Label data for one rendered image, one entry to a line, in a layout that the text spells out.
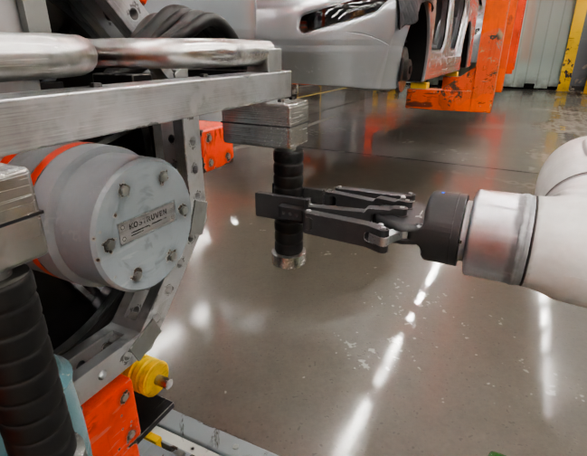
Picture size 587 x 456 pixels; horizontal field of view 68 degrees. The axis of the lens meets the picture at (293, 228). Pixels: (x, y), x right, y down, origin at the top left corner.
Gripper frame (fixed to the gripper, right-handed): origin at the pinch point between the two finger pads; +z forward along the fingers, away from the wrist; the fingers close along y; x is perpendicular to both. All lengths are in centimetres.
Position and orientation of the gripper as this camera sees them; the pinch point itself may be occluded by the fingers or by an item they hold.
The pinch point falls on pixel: (288, 202)
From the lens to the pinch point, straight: 53.3
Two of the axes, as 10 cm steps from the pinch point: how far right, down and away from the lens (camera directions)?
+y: 4.4, -3.4, 8.3
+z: -9.0, -1.7, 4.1
